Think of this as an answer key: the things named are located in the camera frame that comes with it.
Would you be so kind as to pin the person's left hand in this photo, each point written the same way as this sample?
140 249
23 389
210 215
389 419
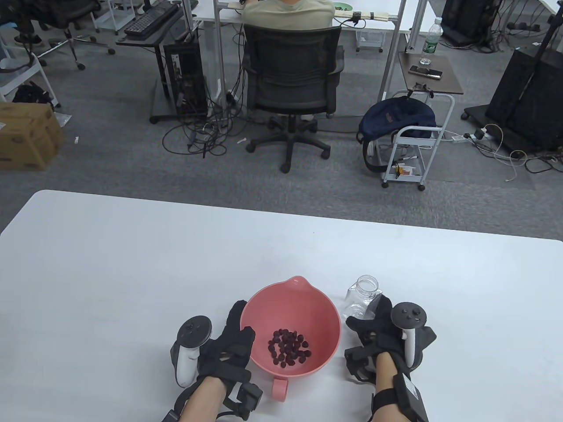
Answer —
231 347

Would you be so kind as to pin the person's right hand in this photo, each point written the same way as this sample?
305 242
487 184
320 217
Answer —
378 334

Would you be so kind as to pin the clear plastic jar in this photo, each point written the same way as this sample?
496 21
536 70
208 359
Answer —
358 296

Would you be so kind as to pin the pile of dark red cranberries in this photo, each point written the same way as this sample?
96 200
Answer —
288 347

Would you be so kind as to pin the pink salad bowl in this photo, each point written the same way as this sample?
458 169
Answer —
281 307

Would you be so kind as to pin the black right forearm band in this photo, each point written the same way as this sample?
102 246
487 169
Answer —
413 398

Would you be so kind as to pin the person's left forearm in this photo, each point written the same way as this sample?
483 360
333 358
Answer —
204 400

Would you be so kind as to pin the black left forearm band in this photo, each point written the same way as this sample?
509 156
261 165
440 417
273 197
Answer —
170 415

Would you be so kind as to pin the person's right forearm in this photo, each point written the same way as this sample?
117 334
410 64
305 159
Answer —
385 373

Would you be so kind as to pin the green bowl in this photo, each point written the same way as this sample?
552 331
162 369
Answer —
342 5

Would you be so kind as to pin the grey white right controller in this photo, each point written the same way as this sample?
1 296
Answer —
409 316

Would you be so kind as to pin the grey white controller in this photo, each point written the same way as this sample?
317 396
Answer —
187 351
409 316

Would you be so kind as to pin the grey white left controller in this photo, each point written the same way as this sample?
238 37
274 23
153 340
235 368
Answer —
187 351

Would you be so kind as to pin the white rolling cart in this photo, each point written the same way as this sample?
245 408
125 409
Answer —
433 145

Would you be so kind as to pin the white power strip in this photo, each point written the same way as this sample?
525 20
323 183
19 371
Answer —
459 139

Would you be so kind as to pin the navy blue backpack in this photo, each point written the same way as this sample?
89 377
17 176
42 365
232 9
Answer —
396 116

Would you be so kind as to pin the brown side table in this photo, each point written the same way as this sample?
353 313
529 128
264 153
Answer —
444 85

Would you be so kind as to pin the black smartphone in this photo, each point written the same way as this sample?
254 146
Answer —
425 72

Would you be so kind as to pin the black computer tower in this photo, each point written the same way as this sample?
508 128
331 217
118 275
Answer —
187 79

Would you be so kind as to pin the black mesh office chair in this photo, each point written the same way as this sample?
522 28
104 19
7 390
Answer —
292 66

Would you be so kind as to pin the dark rolling keyboard stand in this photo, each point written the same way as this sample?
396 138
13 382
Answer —
158 74

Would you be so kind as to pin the brown cardboard box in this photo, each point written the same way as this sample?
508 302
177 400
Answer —
26 136

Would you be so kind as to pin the green label water bottle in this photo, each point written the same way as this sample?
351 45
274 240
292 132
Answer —
431 44

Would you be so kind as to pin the black stand pole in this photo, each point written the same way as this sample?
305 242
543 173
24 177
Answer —
539 61

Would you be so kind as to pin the black bag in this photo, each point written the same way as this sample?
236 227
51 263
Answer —
31 94

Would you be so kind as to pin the black keyboard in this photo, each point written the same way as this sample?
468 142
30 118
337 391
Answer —
149 20

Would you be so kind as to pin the black swivel chair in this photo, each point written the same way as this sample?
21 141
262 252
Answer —
66 17

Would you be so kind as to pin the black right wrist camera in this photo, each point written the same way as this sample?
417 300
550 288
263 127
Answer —
358 365

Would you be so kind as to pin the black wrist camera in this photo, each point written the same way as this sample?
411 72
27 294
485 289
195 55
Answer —
358 365
248 398

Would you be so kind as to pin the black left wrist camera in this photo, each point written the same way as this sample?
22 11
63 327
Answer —
248 398

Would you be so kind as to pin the white metal frame desk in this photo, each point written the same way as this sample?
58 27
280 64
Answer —
393 44

